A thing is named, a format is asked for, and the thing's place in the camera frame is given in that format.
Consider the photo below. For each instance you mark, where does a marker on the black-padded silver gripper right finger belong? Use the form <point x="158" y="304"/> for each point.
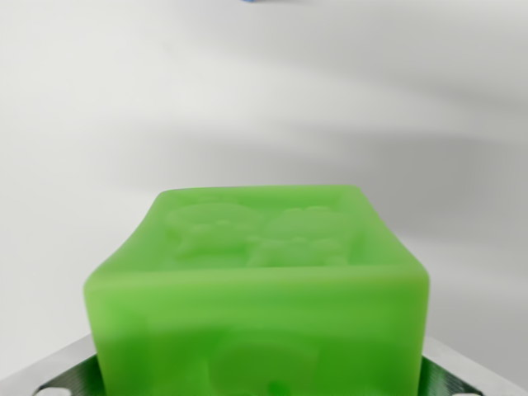
<point x="462" y="375"/>

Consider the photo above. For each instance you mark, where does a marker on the black-padded silver gripper left finger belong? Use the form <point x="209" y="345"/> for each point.
<point x="62" y="371"/>

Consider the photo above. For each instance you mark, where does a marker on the green embossed cube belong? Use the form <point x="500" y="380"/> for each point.
<point x="255" y="313"/>

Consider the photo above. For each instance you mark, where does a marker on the blue embossed cube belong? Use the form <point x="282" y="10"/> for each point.
<point x="248" y="1"/>

